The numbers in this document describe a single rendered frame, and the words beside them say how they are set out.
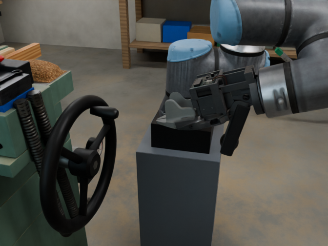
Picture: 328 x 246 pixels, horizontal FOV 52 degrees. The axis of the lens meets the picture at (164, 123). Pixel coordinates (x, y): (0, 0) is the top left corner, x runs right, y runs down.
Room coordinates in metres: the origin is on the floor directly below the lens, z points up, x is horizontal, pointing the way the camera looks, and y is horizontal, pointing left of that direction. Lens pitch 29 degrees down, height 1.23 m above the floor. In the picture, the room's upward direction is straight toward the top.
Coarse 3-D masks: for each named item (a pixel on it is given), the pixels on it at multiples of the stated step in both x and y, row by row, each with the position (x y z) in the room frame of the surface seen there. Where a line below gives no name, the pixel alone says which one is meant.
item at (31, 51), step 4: (32, 44) 1.00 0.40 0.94; (36, 44) 1.00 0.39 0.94; (24, 48) 0.96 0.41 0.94; (28, 48) 0.96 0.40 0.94; (32, 48) 0.98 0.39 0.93; (36, 48) 1.00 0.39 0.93; (40, 48) 1.01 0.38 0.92; (12, 52) 0.92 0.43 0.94; (16, 52) 0.92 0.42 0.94; (20, 52) 0.93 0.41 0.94; (24, 52) 0.94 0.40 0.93; (28, 52) 0.96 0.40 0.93; (32, 52) 0.98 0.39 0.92; (36, 52) 0.99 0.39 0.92; (40, 52) 1.01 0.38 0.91; (4, 56) 0.89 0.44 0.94; (8, 56) 0.89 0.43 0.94; (12, 56) 0.89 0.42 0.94; (16, 56) 0.91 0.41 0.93; (20, 56) 0.93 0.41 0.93; (24, 56) 0.94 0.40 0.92; (28, 56) 0.96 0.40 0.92; (32, 56) 0.97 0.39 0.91; (36, 56) 0.99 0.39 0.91; (40, 56) 1.01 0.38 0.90; (20, 60) 0.92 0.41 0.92; (24, 60) 0.94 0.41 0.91
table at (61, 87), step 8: (56, 80) 0.82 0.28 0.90; (64, 80) 0.85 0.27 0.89; (72, 80) 0.89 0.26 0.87; (56, 88) 0.81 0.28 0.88; (64, 88) 0.84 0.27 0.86; (72, 88) 0.88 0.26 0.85; (56, 96) 0.80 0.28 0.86; (64, 96) 0.84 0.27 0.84; (24, 152) 0.53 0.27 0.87; (0, 160) 0.50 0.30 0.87; (8, 160) 0.50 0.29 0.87; (16, 160) 0.50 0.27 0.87; (24, 160) 0.52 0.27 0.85; (0, 168) 0.49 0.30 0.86; (8, 168) 0.49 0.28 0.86; (16, 168) 0.50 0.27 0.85; (8, 176) 0.49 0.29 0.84
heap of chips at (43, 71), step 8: (32, 64) 0.84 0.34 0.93; (40, 64) 0.84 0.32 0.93; (48, 64) 0.85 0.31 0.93; (32, 72) 0.82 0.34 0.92; (40, 72) 0.82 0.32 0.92; (48, 72) 0.82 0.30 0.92; (56, 72) 0.84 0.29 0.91; (64, 72) 0.87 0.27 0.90; (40, 80) 0.81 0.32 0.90; (48, 80) 0.81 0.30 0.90
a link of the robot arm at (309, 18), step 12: (300, 0) 0.59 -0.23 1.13; (312, 0) 0.59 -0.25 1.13; (324, 0) 0.59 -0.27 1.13; (300, 12) 0.58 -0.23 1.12; (312, 12) 0.58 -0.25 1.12; (324, 12) 0.58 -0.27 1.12; (300, 24) 0.57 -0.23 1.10; (312, 24) 0.57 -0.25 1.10; (324, 24) 0.56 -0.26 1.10; (288, 36) 0.57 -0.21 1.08; (300, 36) 0.57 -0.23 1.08; (312, 36) 0.55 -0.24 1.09; (324, 36) 0.54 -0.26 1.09; (300, 48) 0.56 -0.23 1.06
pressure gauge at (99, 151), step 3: (90, 138) 0.86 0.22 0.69; (93, 138) 0.86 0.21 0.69; (87, 141) 0.85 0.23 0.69; (90, 141) 0.85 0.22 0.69; (93, 141) 0.85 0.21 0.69; (102, 141) 0.88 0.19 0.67; (87, 144) 0.84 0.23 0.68; (90, 144) 0.84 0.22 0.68; (102, 144) 0.88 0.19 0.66; (87, 147) 0.84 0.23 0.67; (99, 147) 0.86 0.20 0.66; (102, 147) 0.88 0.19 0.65; (99, 150) 0.86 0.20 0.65; (99, 153) 0.86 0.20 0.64
